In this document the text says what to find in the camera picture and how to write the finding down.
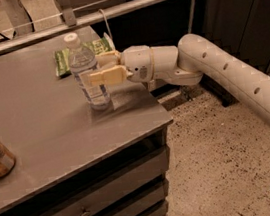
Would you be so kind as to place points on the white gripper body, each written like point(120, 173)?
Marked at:
point(136, 63)

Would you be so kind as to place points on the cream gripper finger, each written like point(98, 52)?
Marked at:
point(110, 76)
point(109, 57)

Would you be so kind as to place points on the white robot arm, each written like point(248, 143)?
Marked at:
point(186, 64)

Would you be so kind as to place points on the green chip bag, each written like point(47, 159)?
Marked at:
point(98, 46)

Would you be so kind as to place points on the grey drawer cabinet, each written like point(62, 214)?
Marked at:
point(127, 182)

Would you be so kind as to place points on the dark cabinet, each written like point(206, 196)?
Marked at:
point(240, 27)

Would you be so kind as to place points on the metal railing frame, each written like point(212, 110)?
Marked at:
point(27, 22)

